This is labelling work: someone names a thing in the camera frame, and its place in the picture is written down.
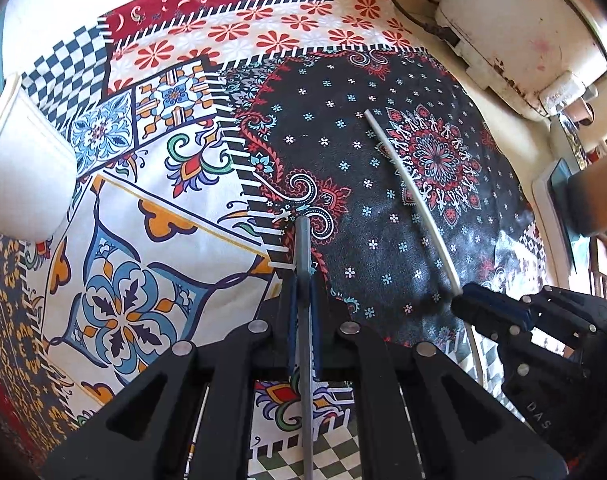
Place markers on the white chopstick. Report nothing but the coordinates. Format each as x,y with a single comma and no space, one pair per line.
418,200

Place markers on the white rice cooker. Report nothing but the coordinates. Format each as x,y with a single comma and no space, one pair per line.
508,35

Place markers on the white cup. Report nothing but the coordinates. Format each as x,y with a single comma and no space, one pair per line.
28,175

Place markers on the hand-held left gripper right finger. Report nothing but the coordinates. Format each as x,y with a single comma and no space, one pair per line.
317,330

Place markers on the patterned table cloth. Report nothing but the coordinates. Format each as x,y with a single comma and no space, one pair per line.
333,135

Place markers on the wooden cutting board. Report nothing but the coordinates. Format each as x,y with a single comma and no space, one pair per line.
598,195

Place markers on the grey chopstick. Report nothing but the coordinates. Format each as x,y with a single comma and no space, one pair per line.
303,250

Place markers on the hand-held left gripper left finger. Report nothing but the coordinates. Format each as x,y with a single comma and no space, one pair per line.
292,320

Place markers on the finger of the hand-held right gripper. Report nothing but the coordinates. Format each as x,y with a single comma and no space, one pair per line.
488,325
498,300

